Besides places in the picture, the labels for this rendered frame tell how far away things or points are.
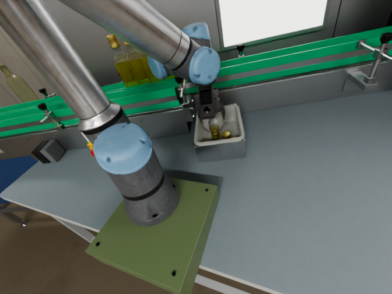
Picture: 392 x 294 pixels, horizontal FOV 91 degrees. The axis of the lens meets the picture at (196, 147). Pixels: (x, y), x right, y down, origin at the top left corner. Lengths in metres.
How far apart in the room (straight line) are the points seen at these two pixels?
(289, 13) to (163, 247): 0.94
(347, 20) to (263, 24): 0.34
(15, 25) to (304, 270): 0.72
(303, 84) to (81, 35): 1.00
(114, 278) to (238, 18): 1.56
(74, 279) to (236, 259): 1.32
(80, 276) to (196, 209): 1.26
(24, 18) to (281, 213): 0.68
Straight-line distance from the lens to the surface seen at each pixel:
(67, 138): 1.10
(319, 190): 0.64
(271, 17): 0.98
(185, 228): 0.50
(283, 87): 0.89
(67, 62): 0.49
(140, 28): 0.39
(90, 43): 1.14
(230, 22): 0.96
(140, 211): 0.51
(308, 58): 0.89
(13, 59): 3.75
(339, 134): 0.82
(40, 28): 0.49
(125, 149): 0.40
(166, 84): 0.85
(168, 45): 0.40
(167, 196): 0.51
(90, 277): 1.63
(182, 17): 0.95
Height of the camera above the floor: 1.26
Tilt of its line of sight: 41 degrees down
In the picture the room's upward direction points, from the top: 17 degrees counter-clockwise
